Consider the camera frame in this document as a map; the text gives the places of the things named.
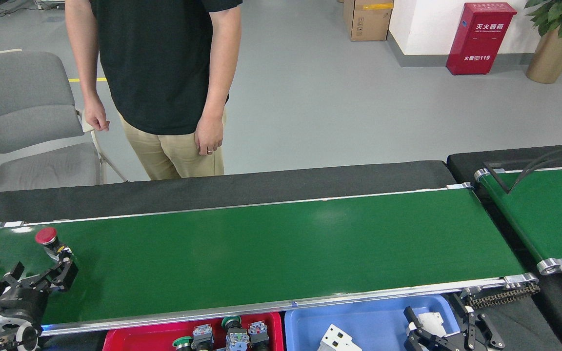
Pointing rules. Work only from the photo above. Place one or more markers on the grey office chair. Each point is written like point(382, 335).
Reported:
point(22, 97)

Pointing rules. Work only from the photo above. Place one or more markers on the brown cardboard box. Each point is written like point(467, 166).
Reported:
point(369, 22)

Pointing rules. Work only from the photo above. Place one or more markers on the person's left forearm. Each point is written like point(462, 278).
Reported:
point(222, 68)

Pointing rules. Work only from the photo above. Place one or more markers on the short green conveyor belt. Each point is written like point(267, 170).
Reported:
point(554, 214)

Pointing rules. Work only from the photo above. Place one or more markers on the person's right hand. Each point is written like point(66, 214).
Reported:
point(95, 114)

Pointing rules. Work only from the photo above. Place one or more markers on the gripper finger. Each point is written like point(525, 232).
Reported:
point(410, 319)
point(469, 326)

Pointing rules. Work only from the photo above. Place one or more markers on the long green conveyor belt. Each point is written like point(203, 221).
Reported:
point(286, 243)

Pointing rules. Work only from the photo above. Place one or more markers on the person's right forearm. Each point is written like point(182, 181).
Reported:
point(83, 63)

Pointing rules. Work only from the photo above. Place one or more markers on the potted green plant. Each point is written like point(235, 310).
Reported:
point(556, 48)

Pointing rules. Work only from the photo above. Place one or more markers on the metal rack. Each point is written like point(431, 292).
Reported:
point(47, 4)

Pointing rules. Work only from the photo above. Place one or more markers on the black guide bar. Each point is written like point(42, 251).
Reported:
point(498, 179)

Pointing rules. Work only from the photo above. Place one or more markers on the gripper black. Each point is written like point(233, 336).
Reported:
point(17, 302)

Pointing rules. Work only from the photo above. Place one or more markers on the red push button switch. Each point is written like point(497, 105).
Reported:
point(51, 241)

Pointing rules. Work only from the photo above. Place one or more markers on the person's left hand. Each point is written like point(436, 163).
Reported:
point(210, 136)

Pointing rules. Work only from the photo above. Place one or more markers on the blue plastic bin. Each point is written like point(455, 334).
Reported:
point(383, 321)

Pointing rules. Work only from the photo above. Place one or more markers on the person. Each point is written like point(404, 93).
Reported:
point(159, 63)

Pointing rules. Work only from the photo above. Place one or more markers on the red fire extinguisher box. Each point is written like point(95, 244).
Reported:
point(481, 39)

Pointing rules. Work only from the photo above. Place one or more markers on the red plastic bin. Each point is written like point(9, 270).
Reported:
point(134, 339)

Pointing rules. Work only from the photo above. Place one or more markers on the long black felt cover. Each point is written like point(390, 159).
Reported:
point(212, 190)

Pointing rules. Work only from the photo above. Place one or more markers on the white circuit breaker red lever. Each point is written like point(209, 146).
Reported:
point(432, 324)

